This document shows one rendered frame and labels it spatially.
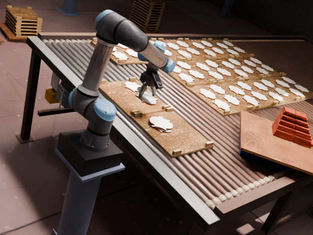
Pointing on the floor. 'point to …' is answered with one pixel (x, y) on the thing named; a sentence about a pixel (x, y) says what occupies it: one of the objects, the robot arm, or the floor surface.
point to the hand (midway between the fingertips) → (146, 97)
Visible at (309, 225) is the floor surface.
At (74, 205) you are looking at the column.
